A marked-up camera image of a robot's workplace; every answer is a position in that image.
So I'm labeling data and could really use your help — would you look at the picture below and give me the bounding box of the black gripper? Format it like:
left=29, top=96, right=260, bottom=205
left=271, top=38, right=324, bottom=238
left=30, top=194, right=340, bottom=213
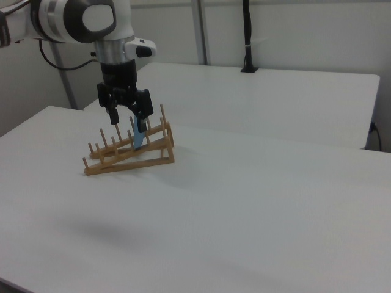
left=97, top=58, right=154, bottom=134

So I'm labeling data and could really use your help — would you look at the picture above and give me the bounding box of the blue plate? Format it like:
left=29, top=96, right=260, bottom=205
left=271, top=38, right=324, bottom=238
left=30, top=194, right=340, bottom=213
left=133, top=113, right=147, bottom=150

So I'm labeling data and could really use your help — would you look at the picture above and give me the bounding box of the wooden plate rack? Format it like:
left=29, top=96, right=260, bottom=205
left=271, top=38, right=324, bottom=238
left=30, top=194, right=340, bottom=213
left=82, top=104, right=175, bottom=177

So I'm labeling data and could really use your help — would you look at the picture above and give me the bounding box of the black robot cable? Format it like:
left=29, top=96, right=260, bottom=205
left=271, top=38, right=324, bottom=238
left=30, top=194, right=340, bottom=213
left=38, top=38, right=101, bottom=71

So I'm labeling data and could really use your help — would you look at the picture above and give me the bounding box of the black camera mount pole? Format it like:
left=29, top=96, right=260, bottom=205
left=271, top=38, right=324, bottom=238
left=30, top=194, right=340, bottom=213
left=240, top=0, right=260, bottom=74

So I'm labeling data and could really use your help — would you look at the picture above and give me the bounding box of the black cable at table edge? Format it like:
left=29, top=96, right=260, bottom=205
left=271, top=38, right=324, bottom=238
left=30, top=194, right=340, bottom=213
left=370, top=121, right=383, bottom=151

